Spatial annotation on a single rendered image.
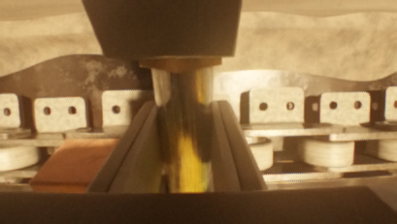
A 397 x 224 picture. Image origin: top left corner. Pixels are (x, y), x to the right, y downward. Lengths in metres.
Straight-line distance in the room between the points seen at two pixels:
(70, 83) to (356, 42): 0.28
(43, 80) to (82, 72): 0.04
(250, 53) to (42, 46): 0.20
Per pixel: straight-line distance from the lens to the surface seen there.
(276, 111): 0.18
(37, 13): 0.24
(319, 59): 0.22
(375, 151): 0.21
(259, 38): 0.19
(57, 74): 0.23
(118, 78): 0.20
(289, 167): 0.18
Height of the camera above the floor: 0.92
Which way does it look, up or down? 85 degrees down
